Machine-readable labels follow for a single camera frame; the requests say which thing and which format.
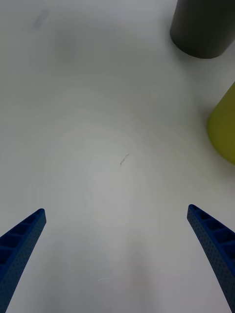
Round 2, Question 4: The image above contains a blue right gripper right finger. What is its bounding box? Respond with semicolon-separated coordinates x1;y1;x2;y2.
187;203;235;313

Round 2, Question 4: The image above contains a yellow-green plastic waste bin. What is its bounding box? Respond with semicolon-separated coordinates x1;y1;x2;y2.
206;81;235;165

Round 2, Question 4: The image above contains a grey plastic waste bin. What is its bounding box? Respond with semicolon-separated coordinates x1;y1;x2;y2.
169;0;235;60

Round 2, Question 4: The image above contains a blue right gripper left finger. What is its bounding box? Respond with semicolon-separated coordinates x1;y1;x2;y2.
0;208;47;313

